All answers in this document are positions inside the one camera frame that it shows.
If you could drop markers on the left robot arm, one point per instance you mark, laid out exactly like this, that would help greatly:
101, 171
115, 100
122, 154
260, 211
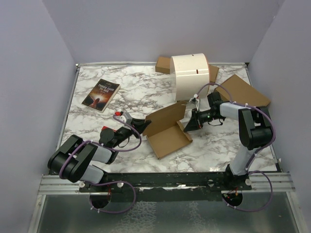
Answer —
72, 160

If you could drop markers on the white cylindrical bread box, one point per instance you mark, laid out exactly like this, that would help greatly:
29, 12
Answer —
189, 73

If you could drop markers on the red block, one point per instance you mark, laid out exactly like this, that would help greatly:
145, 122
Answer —
105, 128

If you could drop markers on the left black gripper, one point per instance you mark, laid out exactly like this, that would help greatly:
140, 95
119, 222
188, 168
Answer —
140, 124

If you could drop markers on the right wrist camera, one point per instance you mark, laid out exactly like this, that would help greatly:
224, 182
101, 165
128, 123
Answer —
196, 101

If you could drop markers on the small brown box behind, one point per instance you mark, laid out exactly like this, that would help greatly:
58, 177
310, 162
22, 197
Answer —
163, 65

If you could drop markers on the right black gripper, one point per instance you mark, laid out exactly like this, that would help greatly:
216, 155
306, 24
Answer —
194, 123

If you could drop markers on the dark paperback book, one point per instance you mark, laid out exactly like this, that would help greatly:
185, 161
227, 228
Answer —
101, 95

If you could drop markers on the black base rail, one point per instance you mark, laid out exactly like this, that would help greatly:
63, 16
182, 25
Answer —
172, 186

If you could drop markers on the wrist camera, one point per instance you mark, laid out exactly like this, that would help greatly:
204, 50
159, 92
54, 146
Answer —
124, 117
196, 101

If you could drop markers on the brown cardboard piece behind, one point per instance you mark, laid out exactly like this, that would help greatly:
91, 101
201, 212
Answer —
213, 73

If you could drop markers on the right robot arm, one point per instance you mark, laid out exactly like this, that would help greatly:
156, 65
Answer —
255, 132

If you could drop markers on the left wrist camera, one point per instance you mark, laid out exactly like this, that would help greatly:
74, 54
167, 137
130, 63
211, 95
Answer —
124, 117

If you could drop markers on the closed brown cardboard box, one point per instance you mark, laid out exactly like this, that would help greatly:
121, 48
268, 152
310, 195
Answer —
242, 92

